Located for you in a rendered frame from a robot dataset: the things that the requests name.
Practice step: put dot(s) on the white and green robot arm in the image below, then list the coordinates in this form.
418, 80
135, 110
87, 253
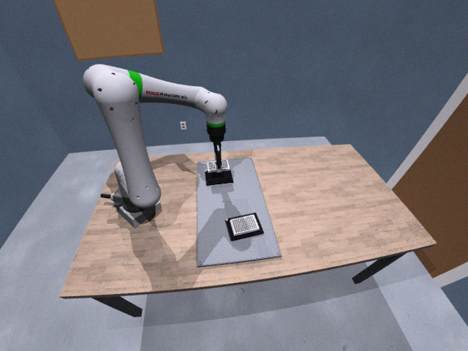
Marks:
118, 98

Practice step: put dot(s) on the black rectangular frame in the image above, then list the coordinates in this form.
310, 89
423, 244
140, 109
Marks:
246, 235

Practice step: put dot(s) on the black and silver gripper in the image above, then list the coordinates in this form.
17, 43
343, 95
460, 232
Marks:
217, 151

